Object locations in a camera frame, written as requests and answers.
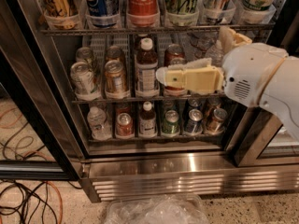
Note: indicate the clear water bottle middle shelf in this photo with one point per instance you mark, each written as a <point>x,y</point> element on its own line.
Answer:
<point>215,52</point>

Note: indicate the blue pepsi can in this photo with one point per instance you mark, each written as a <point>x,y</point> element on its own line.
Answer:
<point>103,13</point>

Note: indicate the silver can shelf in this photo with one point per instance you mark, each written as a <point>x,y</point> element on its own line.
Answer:
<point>82,77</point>
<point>85,54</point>

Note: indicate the red can bottom shelf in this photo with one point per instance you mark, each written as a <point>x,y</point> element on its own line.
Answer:
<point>124,125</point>

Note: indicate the brown tea bottle shelf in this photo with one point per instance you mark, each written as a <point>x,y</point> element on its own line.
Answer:
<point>146,64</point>
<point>147,120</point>

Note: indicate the silver can middle shelf rear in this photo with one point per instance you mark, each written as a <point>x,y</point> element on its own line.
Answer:
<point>85,54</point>

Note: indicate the red coke can top shelf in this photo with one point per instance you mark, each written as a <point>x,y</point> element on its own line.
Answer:
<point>142,12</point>

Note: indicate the orange can middle shelf rear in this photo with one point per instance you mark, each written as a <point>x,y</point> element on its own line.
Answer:
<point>115,53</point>

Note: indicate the blue can shelf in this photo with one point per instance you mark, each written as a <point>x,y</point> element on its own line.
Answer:
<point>193,122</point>
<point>194,103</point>

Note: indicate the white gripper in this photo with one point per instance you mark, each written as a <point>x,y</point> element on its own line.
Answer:
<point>250,74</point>

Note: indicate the clear water bottle bottom shelf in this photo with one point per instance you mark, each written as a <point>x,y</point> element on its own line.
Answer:
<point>100,127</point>

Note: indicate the clear plastic bag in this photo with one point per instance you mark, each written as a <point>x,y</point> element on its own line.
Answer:
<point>162,209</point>

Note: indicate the clear water bottle shelf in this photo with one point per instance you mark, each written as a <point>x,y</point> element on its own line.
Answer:
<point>100,127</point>
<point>215,52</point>

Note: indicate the green can bottom shelf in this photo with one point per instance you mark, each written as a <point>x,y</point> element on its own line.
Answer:
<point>170,122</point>

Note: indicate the yellow can top shelf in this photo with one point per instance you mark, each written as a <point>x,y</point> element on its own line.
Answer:
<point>61,13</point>

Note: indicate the blue can bottom shelf rear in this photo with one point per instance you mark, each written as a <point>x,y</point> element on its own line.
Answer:
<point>194,103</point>

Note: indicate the stainless steel glass-door fridge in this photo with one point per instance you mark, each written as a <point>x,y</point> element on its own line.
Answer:
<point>34,72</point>

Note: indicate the red coke can middle rear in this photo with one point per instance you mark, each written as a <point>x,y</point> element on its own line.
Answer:
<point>173,51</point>

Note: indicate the brown tea bottle bottom shelf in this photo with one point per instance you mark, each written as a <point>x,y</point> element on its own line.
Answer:
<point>147,120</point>

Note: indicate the orange can middle shelf front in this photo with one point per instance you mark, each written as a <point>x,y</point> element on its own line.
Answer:
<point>115,77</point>

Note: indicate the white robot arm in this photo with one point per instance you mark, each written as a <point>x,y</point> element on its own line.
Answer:
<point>280,95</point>

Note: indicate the blue can bottom shelf front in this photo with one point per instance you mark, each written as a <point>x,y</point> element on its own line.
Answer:
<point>193,122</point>

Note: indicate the brown tea bottle middle shelf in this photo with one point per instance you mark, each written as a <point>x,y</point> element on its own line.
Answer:
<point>146,64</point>

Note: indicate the silver can middle shelf front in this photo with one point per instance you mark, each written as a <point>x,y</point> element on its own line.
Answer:
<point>82,77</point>

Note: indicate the orange can shelf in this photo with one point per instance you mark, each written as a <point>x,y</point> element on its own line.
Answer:
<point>115,77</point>
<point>115,53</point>

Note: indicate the red coke can middle front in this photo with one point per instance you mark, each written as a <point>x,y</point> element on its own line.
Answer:
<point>170,91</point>

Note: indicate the gold can bottom shelf front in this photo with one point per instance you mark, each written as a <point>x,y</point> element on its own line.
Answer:
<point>215,121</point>

